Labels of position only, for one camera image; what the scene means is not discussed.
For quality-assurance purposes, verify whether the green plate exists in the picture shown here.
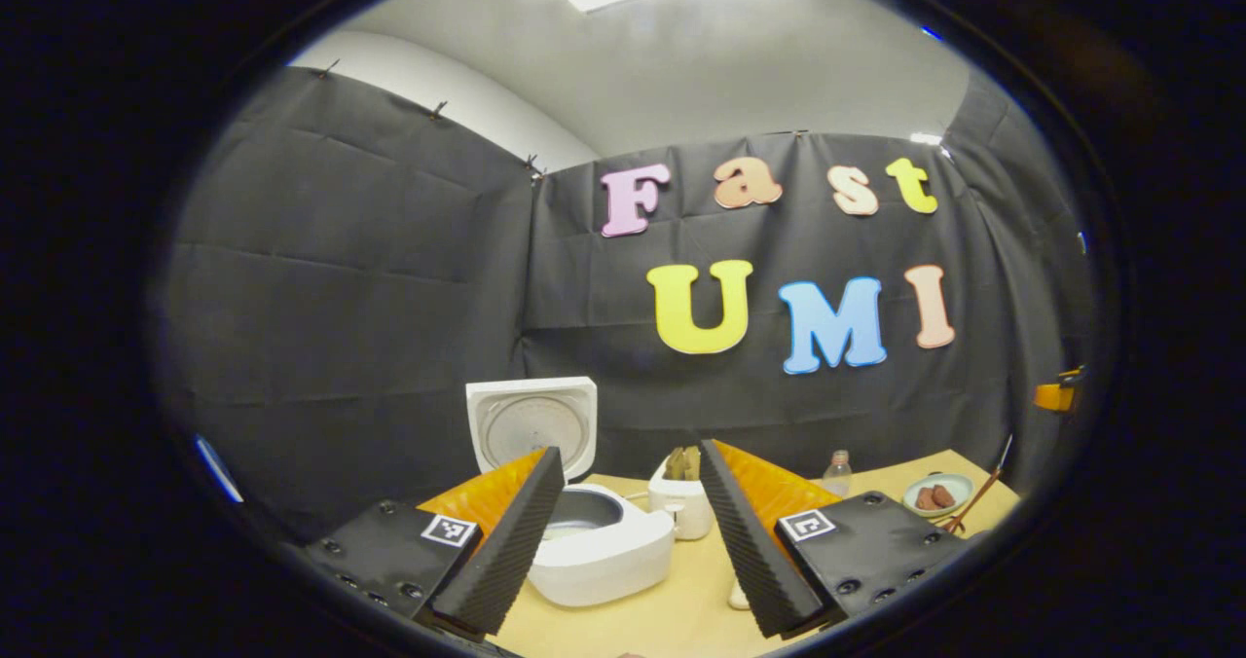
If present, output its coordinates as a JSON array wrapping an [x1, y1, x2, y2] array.
[[902, 473, 974, 518]]

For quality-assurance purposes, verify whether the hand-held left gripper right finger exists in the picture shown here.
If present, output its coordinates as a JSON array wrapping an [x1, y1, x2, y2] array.
[[698, 439, 974, 640]]

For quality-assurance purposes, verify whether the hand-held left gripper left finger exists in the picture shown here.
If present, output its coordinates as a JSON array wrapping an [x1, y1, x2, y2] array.
[[304, 445, 566, 637]]

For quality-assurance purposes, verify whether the black backdrop cloth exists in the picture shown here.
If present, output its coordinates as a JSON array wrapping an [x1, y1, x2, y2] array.
[[156, 64, 1101, 542]]

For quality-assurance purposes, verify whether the white rice cooker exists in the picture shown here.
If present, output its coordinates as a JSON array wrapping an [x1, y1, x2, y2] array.
[[465, 377, 676, 607]]

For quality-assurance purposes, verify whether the white toaster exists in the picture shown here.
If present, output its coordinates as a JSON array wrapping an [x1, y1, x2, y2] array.
[[648, 447, 715, 541]]

